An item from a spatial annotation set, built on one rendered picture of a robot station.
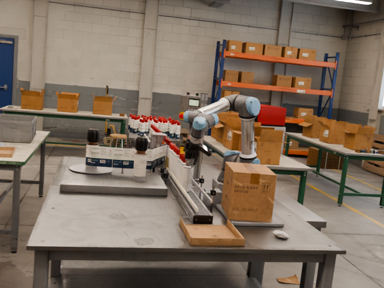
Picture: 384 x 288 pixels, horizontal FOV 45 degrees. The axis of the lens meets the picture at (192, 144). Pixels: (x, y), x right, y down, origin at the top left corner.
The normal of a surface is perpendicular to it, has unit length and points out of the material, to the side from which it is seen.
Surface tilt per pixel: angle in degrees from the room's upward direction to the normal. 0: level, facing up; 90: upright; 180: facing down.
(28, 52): 90
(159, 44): 90
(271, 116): 90
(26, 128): 90
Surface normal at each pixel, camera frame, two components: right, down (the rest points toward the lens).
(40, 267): 0.20, 0.15
